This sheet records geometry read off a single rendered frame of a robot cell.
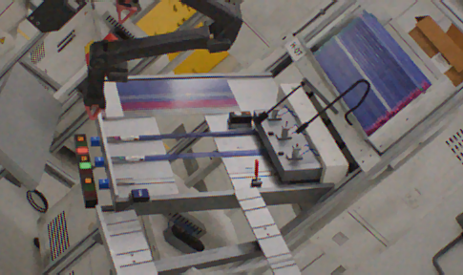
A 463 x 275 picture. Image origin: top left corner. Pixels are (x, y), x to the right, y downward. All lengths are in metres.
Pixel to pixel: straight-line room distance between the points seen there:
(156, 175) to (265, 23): 1.56
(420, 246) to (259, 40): 1.36
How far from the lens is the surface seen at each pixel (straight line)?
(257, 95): 2.83
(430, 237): 3.97
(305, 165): 2.42
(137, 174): 2.37
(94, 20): 3.89
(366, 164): 2.39
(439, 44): 2.98
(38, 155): 2.35
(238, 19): 2.19
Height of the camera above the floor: 1.59
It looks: 13 degrees down
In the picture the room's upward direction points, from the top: 50 degrees clockwise
